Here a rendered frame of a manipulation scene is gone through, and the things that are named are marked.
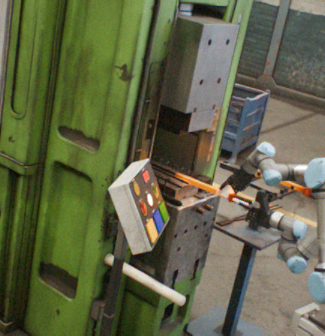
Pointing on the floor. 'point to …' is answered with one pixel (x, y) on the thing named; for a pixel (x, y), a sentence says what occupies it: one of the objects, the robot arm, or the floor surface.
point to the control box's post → (114, 283)
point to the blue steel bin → (245, 119)
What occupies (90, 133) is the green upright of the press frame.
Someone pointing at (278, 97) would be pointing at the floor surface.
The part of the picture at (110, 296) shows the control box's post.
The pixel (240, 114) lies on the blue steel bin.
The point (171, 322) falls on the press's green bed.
